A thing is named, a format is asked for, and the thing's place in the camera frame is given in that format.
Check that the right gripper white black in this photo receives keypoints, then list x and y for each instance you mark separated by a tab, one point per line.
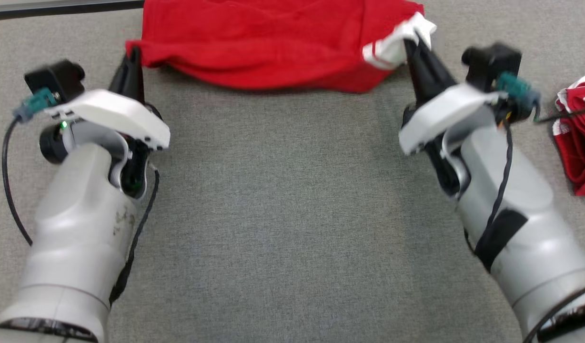
445	109

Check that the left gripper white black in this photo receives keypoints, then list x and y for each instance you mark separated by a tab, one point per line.
116	114

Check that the red white sports jersey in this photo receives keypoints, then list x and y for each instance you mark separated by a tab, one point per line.
273	43

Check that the red shorts white side stripe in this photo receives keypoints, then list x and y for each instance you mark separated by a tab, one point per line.
583	157

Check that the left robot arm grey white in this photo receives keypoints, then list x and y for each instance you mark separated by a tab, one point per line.
73	247

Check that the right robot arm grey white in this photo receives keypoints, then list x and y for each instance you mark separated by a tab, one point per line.
535	247

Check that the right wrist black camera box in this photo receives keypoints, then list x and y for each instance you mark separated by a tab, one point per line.
492	64

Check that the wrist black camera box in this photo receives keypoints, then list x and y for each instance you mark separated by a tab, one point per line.
59	78
492	64

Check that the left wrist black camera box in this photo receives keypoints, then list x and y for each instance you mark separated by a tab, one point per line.
59	78

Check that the right camera teal connector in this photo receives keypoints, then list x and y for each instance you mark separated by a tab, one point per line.
516	85

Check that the camera teal connector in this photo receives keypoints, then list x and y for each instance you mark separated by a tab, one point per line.
35	102
516	85

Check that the left camera teal connector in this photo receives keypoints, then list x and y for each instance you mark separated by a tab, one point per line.
35	102

